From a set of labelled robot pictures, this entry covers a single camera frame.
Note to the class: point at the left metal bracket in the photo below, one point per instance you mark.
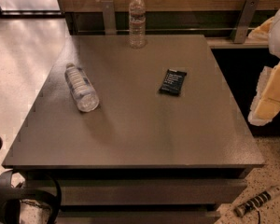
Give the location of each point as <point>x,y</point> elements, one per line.
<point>109,17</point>

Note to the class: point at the black robot base hoop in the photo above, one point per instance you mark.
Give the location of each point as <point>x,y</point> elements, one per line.
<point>10,199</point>

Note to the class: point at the metal bracket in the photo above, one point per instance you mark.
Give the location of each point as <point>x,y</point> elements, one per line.
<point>109,17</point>
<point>239,33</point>

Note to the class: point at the white power strip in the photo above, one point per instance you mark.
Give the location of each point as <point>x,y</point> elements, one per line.
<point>257,201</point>

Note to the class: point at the right metal bracket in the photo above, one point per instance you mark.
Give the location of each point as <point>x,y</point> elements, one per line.
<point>239,33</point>

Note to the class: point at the clear upright water bottle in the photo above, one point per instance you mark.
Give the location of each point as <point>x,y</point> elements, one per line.
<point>137,23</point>

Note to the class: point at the blue label plastic water bottle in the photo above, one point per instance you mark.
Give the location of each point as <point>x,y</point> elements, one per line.
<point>83,93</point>

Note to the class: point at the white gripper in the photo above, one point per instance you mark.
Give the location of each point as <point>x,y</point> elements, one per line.
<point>266,104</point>

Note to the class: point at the wooden wall shelf ledge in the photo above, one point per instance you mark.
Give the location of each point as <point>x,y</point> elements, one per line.
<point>227,43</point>

